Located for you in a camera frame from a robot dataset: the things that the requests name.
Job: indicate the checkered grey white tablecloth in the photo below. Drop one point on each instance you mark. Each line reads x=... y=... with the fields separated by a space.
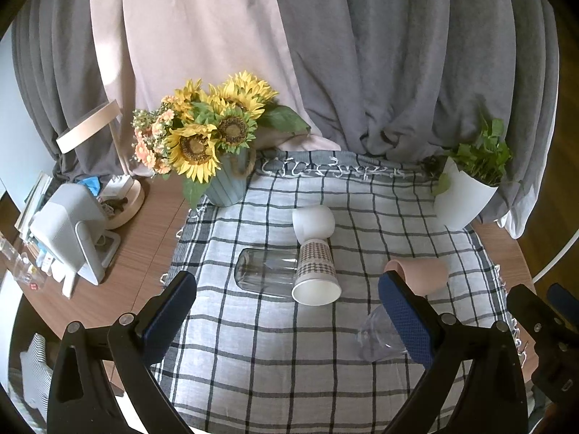
x=271 y=348

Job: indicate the pink cup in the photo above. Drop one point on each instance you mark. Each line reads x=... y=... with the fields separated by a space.
x=425 y=275

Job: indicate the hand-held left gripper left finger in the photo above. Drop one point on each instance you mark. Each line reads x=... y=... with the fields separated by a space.
x=169 y=314

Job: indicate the white charger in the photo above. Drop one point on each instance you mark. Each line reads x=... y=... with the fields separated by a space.
x=120 y=185

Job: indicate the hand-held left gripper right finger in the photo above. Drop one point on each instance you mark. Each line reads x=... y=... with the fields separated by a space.
x=405 y=314

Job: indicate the white box-shaped device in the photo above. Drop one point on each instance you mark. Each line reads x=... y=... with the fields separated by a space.
x=59 y=226

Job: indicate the clear grey glass cup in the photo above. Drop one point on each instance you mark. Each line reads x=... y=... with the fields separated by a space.
x=262 y=271

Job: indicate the white plant pot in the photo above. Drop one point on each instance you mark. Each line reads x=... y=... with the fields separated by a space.
x=461 y=199

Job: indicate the white cup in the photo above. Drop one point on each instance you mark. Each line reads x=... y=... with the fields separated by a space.
x=312 y=221

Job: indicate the blue cloth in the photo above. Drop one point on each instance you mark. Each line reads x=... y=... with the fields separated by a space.
x=94 y=185

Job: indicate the clear plastic packet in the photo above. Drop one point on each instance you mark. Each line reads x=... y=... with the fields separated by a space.
x=20 y=266

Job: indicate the pale pink curtain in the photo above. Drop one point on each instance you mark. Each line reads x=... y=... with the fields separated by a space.
x=190 y=22

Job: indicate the striped grey cushion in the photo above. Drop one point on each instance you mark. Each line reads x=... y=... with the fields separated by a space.
x=36 y=370

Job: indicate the grey curtain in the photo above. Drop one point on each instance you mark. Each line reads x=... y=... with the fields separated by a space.
x=49 y=68
x=407 y=54

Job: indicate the patterned paper cup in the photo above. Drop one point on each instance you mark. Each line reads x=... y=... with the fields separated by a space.
x=314 y=264

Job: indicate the green leafy plant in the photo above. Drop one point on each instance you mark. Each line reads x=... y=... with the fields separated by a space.
x=479 y=153

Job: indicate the white desk lamp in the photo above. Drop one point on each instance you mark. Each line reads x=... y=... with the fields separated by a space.
x=86 y=129

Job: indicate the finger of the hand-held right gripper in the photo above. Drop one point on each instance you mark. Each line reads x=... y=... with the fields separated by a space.
x=536 y=321
x=567 y=305

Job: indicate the clear plastic cup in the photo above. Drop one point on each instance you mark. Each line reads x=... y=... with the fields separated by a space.
x=380 y=330

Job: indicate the ribbed blue-grey vase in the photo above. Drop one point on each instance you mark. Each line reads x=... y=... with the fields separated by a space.
x=226 y=185

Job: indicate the sunflower bouquet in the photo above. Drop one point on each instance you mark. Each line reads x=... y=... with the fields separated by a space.
x=194 y=147

